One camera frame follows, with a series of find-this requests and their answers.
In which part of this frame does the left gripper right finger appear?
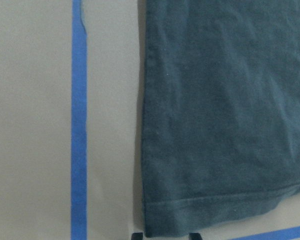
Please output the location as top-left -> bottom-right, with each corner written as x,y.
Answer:
188,232 -> 201,240

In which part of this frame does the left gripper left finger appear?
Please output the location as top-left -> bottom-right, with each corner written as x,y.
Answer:
131,232 -> 143,240

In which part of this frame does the black graphic t-shirt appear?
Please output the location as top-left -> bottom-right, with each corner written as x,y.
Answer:
141,0 -> 300,238

